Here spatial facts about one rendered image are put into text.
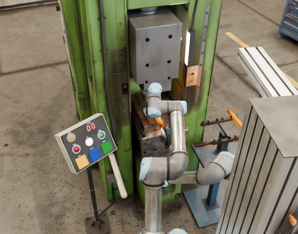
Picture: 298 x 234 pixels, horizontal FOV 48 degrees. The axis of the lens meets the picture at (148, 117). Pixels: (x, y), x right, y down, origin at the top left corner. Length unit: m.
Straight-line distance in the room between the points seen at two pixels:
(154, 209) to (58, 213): 1.67
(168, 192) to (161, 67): 1.32
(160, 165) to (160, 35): 0.86
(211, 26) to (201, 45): 0.15
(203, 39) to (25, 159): 2.31
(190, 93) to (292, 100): 1.62
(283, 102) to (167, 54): 1.25
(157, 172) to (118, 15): 1.02
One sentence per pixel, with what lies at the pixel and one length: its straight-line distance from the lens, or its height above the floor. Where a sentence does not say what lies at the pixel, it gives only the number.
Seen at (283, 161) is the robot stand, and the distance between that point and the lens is 0.91.
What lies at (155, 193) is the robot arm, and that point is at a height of 1.28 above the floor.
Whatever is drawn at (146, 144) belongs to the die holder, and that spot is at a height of 0.85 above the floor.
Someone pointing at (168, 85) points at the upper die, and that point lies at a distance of 2.34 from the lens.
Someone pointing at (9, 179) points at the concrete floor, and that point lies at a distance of 3.69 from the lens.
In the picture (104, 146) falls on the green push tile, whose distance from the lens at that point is 2.31.
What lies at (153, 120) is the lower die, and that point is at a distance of 2.54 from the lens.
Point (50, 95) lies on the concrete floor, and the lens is 4.64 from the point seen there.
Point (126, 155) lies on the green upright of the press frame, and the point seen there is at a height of 0.56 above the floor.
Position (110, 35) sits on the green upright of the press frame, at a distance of 2.19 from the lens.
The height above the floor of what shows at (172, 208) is 0.00.
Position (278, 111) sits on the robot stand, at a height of 2.03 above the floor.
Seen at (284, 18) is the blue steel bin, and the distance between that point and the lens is 6.21.
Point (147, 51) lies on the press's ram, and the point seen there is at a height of 1.60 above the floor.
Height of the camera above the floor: 2.64
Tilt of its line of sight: 40 degrees down
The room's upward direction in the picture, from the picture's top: straight up
